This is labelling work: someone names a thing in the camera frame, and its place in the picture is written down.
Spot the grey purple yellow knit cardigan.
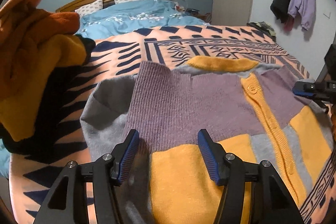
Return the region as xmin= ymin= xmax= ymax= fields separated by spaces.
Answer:
xmin=80 ymin=56 xmax=335 ymax=223

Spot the orange navy patterned blanket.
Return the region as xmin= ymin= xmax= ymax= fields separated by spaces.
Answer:
xmin=9 ymin=26 xmax=335 ymax=223

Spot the wooden nightstand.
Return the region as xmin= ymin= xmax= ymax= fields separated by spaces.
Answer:
xmin=176 ymin=2 xmax=212 ymax=23

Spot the orange folded garment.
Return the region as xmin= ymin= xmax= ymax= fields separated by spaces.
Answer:
xmin=1 ymin=0 xmax=80 ymax=100

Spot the right hand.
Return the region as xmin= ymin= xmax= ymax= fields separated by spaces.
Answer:
xmin=331 ymin=104 xmax=336 ymax=141

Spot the blue floral duvet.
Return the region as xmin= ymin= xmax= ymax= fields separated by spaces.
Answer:
xmin=0 ymin=0 xmax=210 ymax=180

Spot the mustard yellow folded garment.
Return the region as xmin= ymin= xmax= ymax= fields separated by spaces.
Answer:
xmin=1 ymin=35 xmax=88 ymax=142

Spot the clothes pile by wall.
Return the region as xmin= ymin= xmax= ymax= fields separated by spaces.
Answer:
xmin=247 ymin=22 xmax=276 ymax=42

